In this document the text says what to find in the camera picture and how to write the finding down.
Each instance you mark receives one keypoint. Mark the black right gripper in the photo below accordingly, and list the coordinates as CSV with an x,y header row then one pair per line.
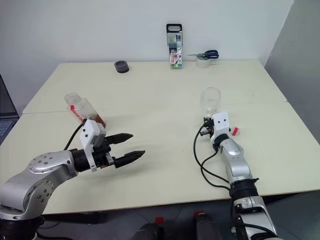
x,y
207,131

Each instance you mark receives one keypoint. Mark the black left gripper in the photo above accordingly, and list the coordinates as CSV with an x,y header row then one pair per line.
x,y
103,156

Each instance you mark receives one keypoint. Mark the white red bottle cap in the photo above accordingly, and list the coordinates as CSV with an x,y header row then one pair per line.
x,y
235,131

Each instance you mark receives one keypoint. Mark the clear glass cup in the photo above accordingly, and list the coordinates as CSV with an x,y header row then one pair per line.
x,y
210,100

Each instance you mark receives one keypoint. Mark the red-filled plastic bottle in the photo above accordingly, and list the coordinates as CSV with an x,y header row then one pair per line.
x,y
82,107

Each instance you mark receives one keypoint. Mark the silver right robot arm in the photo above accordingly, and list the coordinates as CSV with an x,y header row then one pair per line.
x,y
235,160

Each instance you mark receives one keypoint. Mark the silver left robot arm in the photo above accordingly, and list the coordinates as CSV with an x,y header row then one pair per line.
x,y
30,180

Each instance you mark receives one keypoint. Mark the white tape roll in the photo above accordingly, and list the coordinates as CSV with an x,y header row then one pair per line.
x,y
203,62

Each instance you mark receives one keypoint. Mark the marker pen pack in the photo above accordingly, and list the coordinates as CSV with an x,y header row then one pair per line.
x,y
175,50

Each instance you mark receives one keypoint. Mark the dark grey laptop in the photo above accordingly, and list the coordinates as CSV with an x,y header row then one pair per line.
x,y
6,115

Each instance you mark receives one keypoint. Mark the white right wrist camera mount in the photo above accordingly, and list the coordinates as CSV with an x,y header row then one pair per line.
x,y
221,125

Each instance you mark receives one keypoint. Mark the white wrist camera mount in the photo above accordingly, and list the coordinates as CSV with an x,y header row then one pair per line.
x,y
90,130
221,125

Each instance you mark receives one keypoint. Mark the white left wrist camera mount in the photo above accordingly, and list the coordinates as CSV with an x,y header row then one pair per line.
x,y
90,130

